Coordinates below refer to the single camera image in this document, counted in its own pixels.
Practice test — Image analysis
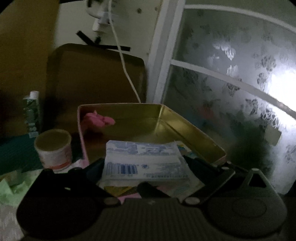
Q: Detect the cotton swab container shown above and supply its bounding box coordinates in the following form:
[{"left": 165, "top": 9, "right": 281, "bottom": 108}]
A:
[{"left": 34, "top": 129, "right": 72, "bottom": 171}]

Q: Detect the pink knitted soft toy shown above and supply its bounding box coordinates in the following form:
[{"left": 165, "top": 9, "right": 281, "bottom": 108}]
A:
[{"left": 81, "top": 111, "right": 115, "bottom": 132}]

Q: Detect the pink macaron tin box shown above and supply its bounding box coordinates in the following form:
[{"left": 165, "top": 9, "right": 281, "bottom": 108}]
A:
[{"left": 77, "top": 103, "right": 226, "bottom": 165}]

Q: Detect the green cloth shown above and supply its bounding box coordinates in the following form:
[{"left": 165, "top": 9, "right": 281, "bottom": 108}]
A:
[{"left": 1, "top": 169, "right": 42, "bottom": 207}]

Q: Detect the blue white tissue pack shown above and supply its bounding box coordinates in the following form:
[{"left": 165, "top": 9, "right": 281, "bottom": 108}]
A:
[{"left": 99, "top": 141, "right": 193, "bottom": 188}]

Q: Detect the white power strip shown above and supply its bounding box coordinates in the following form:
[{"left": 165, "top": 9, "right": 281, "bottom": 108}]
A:
[{"left": 85, "top": 0, "right": 117, "bottom": 33}]

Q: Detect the green drink carton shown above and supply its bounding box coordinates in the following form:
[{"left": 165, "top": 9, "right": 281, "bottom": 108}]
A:
[{"left": 23, "top": 91, "right": 41, "bottom": 138}]

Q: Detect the yellow card box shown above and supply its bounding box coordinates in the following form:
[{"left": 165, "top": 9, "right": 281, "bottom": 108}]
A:
[{"left": 104, "top": 186, "right": 137, "bottom": 197}]

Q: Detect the white power cable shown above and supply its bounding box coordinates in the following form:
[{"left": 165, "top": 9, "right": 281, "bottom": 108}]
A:
[{"left": 107, "top": 0, "right": 142, "bottom": 103}]

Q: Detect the brown tray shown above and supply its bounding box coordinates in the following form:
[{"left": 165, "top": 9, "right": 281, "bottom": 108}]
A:
[{"left": 41, "top": 44, "right": 147, "bottom": 132}]

